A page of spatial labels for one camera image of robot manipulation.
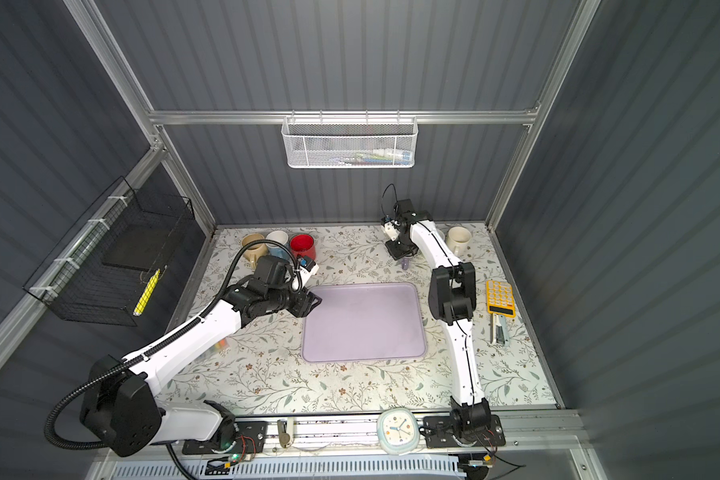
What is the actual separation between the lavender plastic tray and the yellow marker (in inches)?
15.1

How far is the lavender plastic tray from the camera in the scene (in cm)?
89

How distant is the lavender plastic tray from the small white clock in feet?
0.52

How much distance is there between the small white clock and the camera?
0.71m

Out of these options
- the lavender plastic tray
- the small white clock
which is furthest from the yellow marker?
the small white clock

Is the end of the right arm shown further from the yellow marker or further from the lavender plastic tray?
the yellow marker

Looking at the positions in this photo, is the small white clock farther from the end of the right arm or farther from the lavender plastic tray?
the end of the right arm

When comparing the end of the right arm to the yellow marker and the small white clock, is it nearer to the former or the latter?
the small white clock

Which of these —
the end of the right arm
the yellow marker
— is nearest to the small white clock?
the end of the right arm

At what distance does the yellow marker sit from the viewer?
0.67 meters

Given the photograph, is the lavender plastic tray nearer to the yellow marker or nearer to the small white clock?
the small white clock

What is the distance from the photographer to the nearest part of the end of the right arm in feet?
2.60

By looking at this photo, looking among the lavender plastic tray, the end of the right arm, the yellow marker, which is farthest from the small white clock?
the yellow marker

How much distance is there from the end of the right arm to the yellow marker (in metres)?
0.63

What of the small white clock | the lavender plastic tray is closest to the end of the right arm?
the lavender plastic tray
